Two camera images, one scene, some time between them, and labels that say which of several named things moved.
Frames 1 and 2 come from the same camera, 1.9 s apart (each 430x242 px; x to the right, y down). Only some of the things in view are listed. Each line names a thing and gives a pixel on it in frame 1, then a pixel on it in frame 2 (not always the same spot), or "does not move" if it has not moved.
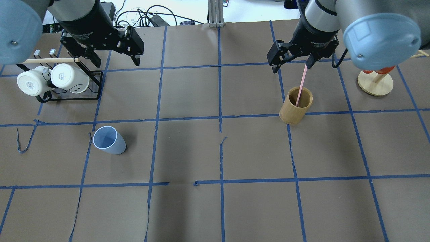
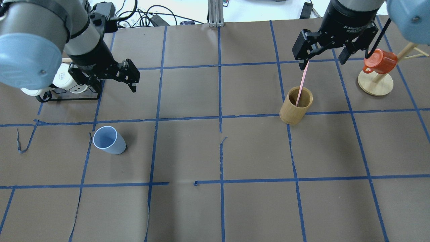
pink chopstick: (301, 85) does not move
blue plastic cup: (108, 138) does not move
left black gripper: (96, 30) to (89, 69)
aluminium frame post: (215, 8) does not move
